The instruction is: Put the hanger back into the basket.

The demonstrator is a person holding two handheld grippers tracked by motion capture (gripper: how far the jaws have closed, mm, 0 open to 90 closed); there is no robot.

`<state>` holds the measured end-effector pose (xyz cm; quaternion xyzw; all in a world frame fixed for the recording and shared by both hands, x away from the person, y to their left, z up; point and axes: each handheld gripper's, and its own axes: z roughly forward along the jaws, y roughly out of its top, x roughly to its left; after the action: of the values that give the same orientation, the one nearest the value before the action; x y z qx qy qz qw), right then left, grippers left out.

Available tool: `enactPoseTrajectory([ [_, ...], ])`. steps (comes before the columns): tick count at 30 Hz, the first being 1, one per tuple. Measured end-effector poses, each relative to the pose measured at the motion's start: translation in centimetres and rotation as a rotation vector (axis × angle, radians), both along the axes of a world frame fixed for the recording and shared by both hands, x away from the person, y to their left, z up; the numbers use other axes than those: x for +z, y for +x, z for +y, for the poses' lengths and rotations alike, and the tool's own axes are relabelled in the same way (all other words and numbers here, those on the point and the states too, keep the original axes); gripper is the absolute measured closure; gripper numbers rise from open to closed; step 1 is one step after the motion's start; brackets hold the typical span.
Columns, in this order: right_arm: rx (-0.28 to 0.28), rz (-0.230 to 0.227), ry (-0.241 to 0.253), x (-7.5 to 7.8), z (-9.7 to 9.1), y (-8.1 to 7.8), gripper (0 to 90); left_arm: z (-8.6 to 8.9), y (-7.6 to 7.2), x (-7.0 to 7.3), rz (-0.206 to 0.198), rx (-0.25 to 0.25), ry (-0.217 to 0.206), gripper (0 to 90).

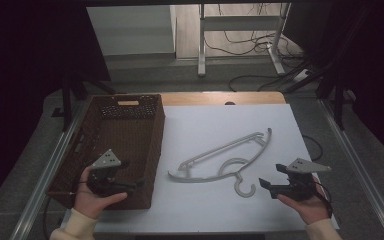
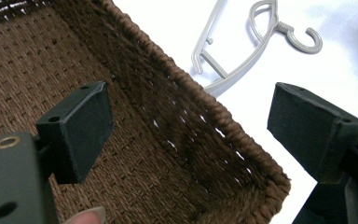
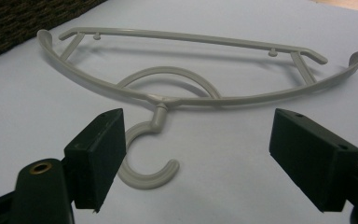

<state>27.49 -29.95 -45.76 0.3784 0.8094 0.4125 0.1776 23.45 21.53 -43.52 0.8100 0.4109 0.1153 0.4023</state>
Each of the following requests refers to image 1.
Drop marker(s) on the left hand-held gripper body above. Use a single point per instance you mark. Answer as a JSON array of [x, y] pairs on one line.
[[106, 160]]

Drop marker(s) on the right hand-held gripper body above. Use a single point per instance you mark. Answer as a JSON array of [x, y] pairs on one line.
[[300, 188]]

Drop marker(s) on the brown wicker basket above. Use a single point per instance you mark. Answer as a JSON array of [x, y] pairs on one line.
[[130, 133]]

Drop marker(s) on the grey plastic clothes hanger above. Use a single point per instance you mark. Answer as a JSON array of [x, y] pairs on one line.
[[193, 180]]

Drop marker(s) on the person's right hand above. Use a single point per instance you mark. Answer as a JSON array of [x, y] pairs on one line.
[[310, 210]]

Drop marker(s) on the person's left hand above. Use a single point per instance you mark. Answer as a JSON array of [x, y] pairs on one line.
[[90, 203]]

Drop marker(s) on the white table mat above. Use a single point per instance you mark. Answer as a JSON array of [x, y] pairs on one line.
[[213, 213]]

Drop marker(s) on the black metal stand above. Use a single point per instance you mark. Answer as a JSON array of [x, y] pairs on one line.
[[338, 100], [67, 96]]

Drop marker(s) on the white power strip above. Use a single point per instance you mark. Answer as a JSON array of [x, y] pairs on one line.
[[301, 75]]

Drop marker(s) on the wooden table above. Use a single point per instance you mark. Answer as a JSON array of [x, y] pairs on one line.
[[196, 99]]

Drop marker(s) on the dark curtain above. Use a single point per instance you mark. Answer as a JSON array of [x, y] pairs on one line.
[[23, 83], [373, 66]]

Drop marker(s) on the white cabinet panel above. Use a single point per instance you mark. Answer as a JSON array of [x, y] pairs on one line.
[[130, 30]]

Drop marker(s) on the aluminium frame rail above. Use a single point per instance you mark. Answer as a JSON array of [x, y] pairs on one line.
[[363, 173], [43, 180]]

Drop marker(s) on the white metal desk frame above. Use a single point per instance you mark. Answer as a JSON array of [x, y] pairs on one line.
[[240, 23]]

